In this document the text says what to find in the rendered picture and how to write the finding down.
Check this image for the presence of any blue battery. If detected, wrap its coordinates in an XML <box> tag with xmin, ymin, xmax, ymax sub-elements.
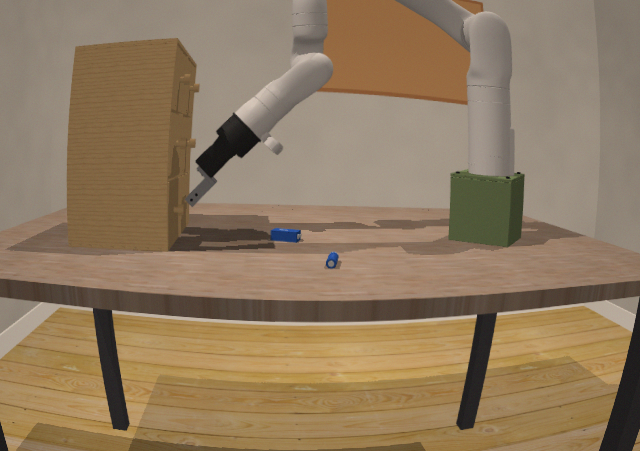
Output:
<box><xmin>271</xmin><ymin>228</ymin><xmax>301</xmax><ymax>242</ymax></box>
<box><xmin>326</xmin><ymin>252</ymin><xmax>339</xmax><ymax>269</ymax></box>

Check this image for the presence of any small brown wooden chest of drawers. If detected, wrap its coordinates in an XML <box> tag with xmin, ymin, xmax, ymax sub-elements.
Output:
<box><xmin>67</xmin><ymin>38</ymin><xmax>197</xmax><ymax>252</ymax></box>

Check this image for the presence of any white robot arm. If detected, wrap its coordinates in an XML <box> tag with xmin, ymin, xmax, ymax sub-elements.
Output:
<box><xmin>254</xmin><ymin>0</ymin><xmax>515</xmax><ymax>176</ymax></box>

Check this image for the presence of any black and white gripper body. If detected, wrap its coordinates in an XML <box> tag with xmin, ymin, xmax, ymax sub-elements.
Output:
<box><xmin>196</xmin><ymin>97</ymin><xmax>283</xmax><ymax>178</ymax></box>

